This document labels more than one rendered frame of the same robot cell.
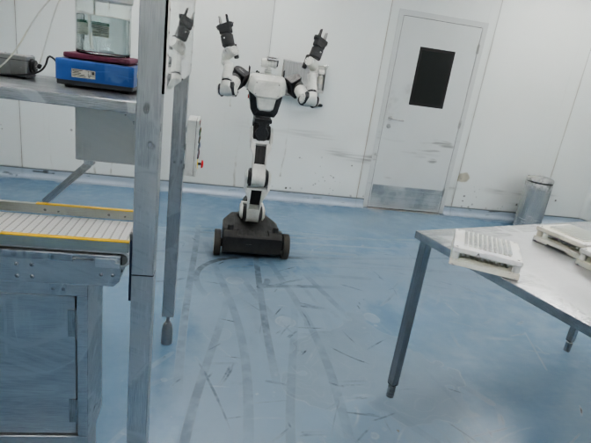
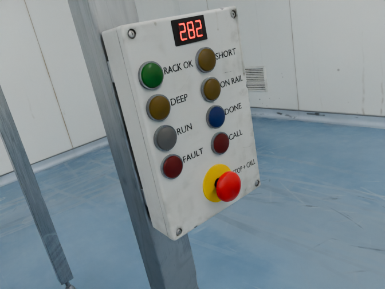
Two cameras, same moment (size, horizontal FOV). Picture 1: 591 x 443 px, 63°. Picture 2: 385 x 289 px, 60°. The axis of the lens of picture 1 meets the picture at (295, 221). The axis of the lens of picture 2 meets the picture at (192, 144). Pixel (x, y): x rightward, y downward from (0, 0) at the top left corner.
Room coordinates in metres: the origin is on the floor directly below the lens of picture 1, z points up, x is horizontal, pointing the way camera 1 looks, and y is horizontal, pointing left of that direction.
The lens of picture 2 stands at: (2.07, 0.15, 1.17)
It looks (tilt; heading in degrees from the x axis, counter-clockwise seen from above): 19 degrees down; 65
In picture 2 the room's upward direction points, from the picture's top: 11 degrees counter-clockwise
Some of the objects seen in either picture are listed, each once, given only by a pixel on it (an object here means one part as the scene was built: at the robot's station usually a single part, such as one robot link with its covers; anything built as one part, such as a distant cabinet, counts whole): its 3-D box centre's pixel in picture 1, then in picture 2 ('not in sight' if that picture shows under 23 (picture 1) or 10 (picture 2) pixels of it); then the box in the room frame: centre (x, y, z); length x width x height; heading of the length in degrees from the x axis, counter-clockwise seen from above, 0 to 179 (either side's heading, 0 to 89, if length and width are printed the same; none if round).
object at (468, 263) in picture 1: (483, 257); not in sight; (1.76, -0.74, 0.88); 0.24 x 0.24 x 0.02; 73
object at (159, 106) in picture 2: not in sight; (159, 108); (2.20, 0.49, 1.09); 0.03 x 0.01 x 0.03; 11
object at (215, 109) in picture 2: not in sight; (216, 117); (2.28, 0.51, 1.06); 0.03 x 0.01 x 0.03; 11
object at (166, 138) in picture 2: not in sight; (166, 138); (2.20, 0.49, 1.06); 0.03 x 0.01 x 0.03; 11
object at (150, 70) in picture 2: not in sight; (152, 75); (2.20, 0.49, 1.13); 0.03 x 0.01 x 0.03; 11
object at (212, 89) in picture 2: not in sight; (212, 89); (2.28, 0.51, 1.09); 0.03 x 0.01 x 0.03; 11
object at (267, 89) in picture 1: (265, 92); not in sight; (3.76, 0.37, 1.23); 0.34 x 0.30 x 0.36; 101
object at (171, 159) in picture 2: not in sight; (172, 167); (2.20, 0.49, 1.02); 0.03 x 0.01 x 0.03; 11
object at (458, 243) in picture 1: (486, 246); not in sight; (1.76, -0.74, 0.93); 0.25 x 0.24 x 0.02; 163
